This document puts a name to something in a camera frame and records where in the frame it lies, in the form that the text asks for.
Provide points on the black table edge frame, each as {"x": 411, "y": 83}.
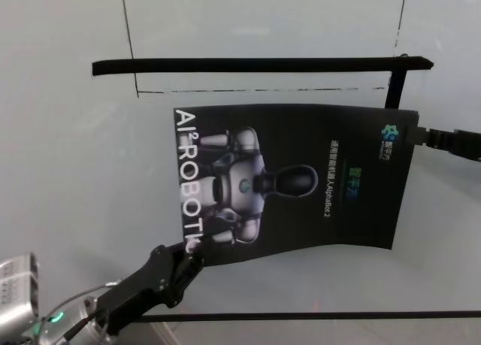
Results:
{"x": 300, "y": 316}

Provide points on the short black tape strip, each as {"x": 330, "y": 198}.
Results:
{"x": 396, "y": 87}

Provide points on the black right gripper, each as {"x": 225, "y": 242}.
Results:
{"x": 467, "y": 144}

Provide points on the black robot poster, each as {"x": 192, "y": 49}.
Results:
{"x": 300, "y": 209}

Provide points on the grey metal box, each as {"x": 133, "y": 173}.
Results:
{"x": 17, "y": 288}

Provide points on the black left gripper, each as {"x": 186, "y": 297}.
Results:
{"x": 143, "y": 285}

